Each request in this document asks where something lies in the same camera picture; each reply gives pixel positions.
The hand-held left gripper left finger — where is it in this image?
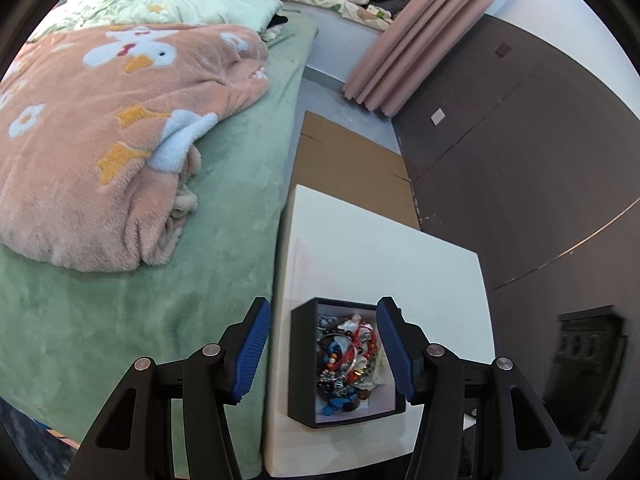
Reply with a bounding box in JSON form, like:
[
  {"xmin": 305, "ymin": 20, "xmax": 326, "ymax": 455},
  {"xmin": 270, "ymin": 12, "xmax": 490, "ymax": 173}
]
[{"xmin": 65, "ymin": 296, "xmax": 273, "ymax": 480}]

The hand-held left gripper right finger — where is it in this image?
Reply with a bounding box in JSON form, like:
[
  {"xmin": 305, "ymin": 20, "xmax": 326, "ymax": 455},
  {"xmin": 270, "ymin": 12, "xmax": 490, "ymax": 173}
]
[{"xmin": 376, "ymin": 296, "xmax": 581, "ymax": 480}]

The pile of mixed jewelry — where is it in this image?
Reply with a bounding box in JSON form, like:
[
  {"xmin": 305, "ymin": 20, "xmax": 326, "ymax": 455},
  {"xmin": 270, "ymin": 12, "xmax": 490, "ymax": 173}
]
[{"xmin": 315, "ymin": 312, "xmax": 393, "ymax": 418}]

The black jewelry box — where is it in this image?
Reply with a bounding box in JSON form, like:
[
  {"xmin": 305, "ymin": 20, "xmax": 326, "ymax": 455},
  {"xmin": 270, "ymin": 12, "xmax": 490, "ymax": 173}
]
[{"xmin": 288, "ymin": 297, "xmax": 407, "ymax": 429}]

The bed with green sheet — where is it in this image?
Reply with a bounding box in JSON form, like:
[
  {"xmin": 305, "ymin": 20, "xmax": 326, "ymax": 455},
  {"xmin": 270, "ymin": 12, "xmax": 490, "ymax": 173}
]
[{"xmin": 0, "ymin": 10, "xmax": 321, "ymax": 448}]

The white table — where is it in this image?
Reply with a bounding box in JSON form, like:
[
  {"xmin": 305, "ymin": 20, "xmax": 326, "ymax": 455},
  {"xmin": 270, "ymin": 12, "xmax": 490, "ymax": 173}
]
[{"xmin": 263, "ymin": 184, "xmax": 496, "ymax": 478}]

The brown cardboard sheet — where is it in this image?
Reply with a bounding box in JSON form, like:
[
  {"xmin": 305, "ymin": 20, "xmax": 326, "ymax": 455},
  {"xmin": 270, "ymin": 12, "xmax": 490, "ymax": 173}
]
[{"xmin": 292, "ymin": 111, "xmax": 421, "ymax": 233}]

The pink duck print blanket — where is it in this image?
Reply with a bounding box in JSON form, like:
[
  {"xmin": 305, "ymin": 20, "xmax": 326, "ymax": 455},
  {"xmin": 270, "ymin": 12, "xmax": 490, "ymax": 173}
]
[{"xmin": 0, "ymin": 22, "xmax": 272, "ymax": 273}]

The wide pink curtain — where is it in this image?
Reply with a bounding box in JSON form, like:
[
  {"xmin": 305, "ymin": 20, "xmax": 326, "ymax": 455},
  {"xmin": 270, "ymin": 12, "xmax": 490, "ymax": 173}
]
[{"xmin": 342, "ymin": 0, "xmax": 531, "ymax": 118}]

